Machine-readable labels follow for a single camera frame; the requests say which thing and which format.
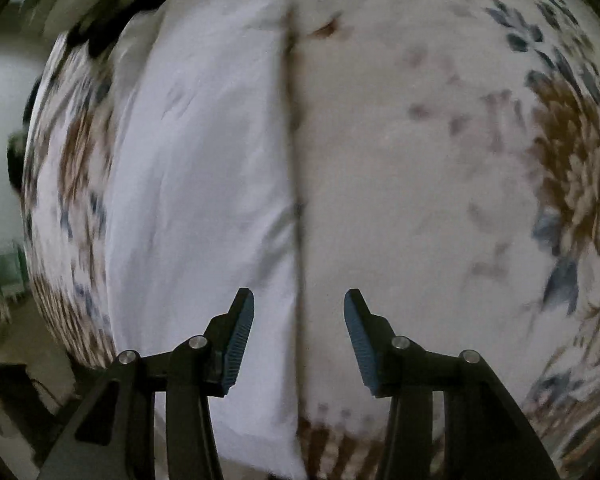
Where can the white cloth garment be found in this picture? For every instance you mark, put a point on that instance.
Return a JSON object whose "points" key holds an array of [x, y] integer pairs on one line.
{"points": [[195, 185]]}

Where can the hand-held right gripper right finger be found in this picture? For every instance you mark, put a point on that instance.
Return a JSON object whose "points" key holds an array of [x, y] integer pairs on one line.
{"points": [[361, 341]]}

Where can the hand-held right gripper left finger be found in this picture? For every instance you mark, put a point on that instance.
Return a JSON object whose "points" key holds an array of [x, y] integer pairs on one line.
{"points": [[238, 340]]}

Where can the floral printed bed sheet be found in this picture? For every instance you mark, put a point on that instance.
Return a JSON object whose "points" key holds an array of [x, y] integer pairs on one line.
{"points": [[430, 185]]}

